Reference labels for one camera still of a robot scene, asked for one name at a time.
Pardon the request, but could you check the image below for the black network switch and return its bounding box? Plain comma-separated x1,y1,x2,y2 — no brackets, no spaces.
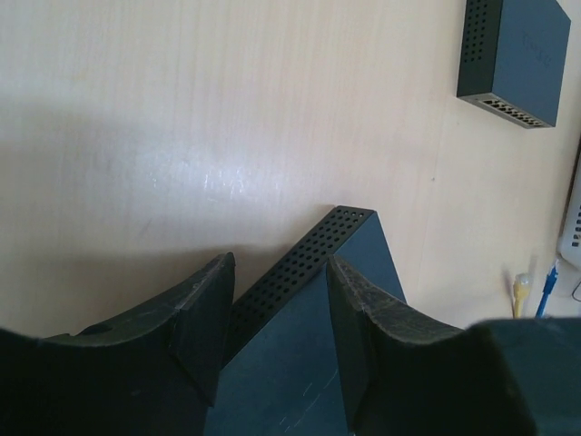
456,0,571,129
204,205,406,436

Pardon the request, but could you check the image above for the white basket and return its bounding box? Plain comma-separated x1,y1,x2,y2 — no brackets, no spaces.
557,146,581,270

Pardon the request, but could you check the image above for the blue ethernet cable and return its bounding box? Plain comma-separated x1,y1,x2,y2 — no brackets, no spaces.
534,258,560,318

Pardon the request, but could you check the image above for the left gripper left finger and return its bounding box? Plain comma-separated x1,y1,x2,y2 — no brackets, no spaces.
1,253,235,435

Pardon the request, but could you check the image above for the yellow ethernet cable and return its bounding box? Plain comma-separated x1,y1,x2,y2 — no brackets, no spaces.
510,271,532,318

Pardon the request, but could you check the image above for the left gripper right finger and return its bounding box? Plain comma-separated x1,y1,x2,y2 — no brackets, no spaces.
327,257,580,435

